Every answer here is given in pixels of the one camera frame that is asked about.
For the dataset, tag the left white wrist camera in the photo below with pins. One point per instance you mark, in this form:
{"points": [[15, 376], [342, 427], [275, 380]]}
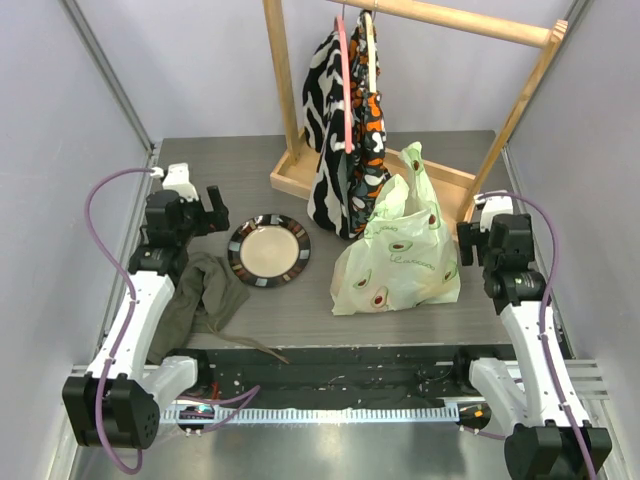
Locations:
{"points": [[176, 178]]}

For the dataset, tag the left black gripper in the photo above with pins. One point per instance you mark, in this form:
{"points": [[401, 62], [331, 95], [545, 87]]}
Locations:
{"points": [[213, 221]]}

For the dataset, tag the white slotted cable duct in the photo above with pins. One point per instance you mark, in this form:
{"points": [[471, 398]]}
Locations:
{"points": [[179, 414]]}

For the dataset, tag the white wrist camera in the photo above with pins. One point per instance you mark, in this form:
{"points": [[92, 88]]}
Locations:
{"points": [[491, 204], [176, 178]]}

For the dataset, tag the striped rim ceramic plate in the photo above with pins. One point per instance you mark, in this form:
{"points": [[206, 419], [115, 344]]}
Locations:
{"points": [[269, 250]]}

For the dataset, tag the wooden clothes hanger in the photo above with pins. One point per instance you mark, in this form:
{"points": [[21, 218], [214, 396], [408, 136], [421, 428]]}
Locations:
{"points": [[371, 51]]}

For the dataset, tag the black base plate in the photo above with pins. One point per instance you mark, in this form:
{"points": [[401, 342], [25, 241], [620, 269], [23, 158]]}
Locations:
{"points": [[337, 378]]}

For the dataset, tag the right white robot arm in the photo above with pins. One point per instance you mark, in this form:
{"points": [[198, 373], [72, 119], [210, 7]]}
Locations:
{"points": [[547, 432]]}

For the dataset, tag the wooden clothes rack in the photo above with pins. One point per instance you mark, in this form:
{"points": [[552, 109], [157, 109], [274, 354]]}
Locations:
{"points": [[450, 70]]}

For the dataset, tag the orange grey patterned garment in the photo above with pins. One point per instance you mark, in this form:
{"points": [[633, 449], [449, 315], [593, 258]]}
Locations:
{"points": [[366, 170]]}

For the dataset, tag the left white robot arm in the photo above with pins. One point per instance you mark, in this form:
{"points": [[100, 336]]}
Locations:
{"points": [[116, 400]]}

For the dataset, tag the avocado print plastic bag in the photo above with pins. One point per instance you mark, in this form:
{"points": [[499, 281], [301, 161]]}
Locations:
{"points": [[406, 256]]}

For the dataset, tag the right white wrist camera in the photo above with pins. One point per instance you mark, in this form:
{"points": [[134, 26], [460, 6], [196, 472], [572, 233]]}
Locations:
{"points": [[491, 204]]}

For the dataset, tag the olive green cloth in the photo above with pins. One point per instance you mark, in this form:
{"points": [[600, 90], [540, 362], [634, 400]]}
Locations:
{"points": [[206, 298]]}

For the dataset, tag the black white zebra garment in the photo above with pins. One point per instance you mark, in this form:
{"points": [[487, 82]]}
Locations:
{"points": [[324, 131]]}

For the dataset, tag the pink clothes hanger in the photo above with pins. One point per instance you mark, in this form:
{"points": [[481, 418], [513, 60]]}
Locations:
{"points": [[340, 29]]}

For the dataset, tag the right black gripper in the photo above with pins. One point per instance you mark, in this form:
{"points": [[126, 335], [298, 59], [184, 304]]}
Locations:
{"points": [[467, 245]]}

